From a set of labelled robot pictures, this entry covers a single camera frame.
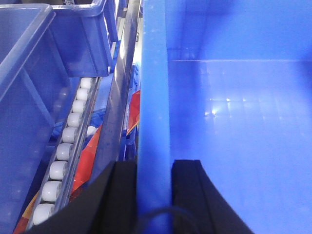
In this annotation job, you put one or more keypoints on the white roller track strip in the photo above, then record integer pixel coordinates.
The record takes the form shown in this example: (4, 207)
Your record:
(57, 184)

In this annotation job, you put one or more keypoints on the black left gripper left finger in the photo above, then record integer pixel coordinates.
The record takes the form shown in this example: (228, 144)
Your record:
(107, 206)

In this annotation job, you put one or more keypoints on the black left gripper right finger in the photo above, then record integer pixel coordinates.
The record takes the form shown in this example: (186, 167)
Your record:
(203, 208)

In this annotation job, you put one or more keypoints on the large light blue crate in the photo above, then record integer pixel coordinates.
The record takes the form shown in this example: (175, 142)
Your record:
(229, 82)

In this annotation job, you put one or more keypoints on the rear middle blue bin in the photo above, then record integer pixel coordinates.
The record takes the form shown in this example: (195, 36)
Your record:
(84, 34)

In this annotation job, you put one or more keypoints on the red cardboard package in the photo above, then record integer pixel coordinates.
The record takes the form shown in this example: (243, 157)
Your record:
(87, 159)

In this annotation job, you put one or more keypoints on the upper left dark blue bin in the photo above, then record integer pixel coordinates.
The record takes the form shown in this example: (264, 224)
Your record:
(33, 89)

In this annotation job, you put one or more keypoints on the steel side divider rail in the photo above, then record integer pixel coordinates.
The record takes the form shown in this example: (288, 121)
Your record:
(110, 135)

